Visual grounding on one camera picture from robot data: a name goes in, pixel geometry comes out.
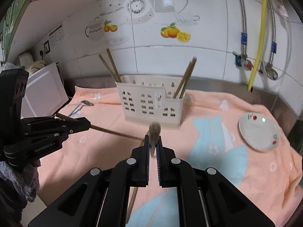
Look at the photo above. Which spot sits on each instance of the white rounded appliance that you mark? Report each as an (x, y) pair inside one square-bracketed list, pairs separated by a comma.
[(24, 57)]

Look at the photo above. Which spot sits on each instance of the pink label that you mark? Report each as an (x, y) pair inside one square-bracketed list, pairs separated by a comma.
[(283, 10)]

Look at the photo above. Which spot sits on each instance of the black wall socket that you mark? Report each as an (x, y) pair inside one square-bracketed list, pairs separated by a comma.
[(46, 46)]

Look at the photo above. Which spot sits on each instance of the person's left forearm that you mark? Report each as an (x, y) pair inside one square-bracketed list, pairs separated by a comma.
[(21, 182)]

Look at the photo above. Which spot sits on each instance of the white flower print plate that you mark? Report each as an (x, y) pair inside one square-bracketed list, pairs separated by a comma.
[(258, 132)]

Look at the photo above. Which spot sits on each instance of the black plug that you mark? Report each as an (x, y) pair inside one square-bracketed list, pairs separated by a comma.
[(41, 54)]

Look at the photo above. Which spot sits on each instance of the white microwave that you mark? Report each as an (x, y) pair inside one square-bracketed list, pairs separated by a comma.
[(47, 92)]

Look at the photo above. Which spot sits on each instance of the beige plastic utensil holder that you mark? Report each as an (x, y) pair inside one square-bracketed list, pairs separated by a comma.
[(137, 120)]

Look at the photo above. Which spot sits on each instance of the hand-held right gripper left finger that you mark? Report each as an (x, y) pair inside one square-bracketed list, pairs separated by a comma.
[(148, 165)]

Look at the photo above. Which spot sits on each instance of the metal spoon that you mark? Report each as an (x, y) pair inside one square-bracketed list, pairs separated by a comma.
[(87, 102)]

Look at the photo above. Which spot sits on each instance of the cream rounded appliance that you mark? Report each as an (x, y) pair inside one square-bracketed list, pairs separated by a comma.
[(35, 66)]

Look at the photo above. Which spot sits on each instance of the instruction sticker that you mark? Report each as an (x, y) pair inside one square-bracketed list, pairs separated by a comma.
[(56, 35)]

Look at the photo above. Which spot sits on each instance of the brown wooden chopstick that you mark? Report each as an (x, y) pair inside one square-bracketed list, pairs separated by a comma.
[(182, 80), (114, 66), (189, 75), (155, 132), (108, 67), (113, 132)]

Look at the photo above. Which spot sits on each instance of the peach printed towel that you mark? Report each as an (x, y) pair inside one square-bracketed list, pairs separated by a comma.
[(260, 182)]

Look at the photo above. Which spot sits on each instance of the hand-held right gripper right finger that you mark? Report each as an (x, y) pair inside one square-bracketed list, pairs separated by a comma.
[(158, 170)]

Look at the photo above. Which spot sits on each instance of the green wall cabinet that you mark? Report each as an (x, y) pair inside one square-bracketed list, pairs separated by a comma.
[(9, 21)]

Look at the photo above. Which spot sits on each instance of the metal valve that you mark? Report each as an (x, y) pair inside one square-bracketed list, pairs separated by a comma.
[(272, 73)]

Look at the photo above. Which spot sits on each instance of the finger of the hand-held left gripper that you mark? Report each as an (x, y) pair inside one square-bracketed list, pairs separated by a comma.
[(47, 121), (80, 125)]

